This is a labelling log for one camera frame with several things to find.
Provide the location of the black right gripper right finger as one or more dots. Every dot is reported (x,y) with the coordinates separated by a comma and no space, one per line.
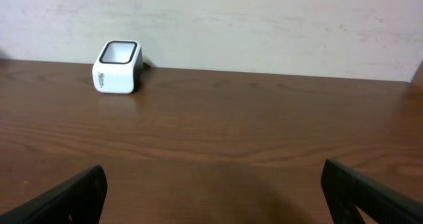
(348,192)

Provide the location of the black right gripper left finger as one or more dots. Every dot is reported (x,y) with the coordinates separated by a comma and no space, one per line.
(79,199)

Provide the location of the white barcode scanner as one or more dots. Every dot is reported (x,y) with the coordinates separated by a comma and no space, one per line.
(118,67)

